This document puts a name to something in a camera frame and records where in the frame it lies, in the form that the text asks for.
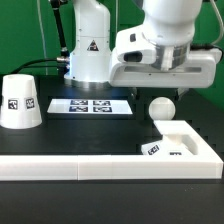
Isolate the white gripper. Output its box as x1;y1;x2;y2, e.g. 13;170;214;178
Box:
109;26;222;100

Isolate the white lamp shade cone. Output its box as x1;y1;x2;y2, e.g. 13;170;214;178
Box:
0;74;42;129

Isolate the white marker tag plate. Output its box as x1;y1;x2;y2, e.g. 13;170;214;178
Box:
47;99;132;115

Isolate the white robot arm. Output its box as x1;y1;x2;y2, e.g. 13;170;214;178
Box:
65;0;223;90

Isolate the white lamp base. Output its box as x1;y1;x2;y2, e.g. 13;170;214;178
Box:
141;120;198;157

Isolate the white L-shaped wall fence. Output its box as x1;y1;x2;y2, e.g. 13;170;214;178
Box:
0;130;223;181

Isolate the white lamp bulb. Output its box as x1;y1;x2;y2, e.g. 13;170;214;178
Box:
148;97;176;120

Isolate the black cable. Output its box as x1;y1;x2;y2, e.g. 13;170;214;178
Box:
9;58;70;75

